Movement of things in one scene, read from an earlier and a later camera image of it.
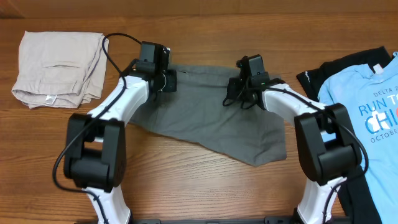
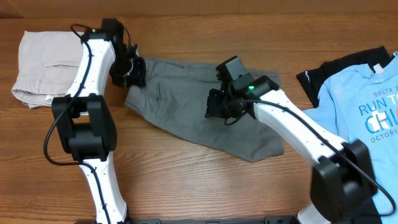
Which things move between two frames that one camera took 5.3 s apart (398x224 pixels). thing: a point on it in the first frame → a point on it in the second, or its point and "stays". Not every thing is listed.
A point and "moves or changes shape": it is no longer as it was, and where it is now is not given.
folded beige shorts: x=60 y=69 stays
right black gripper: x=237 y=98 → x=214 y=109
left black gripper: x=171 y=84 → x=137 y=79
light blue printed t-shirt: x=369 y=95 stays
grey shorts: x=199 y=116 moves or changes shape
